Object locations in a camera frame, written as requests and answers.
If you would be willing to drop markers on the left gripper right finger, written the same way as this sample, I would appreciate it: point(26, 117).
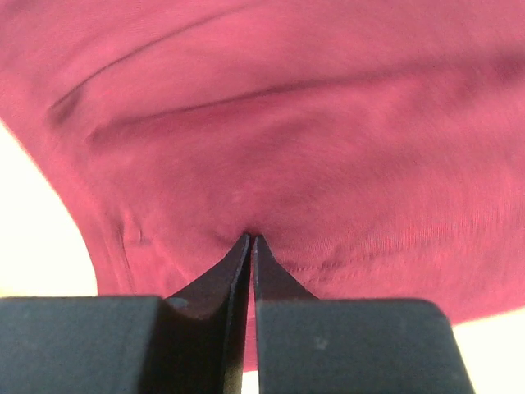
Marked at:
point(281, 304)

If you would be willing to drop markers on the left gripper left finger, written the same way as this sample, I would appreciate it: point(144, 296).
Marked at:
point(211, 320)

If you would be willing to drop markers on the maroon t shirt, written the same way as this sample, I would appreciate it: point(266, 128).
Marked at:
point(378, 146)

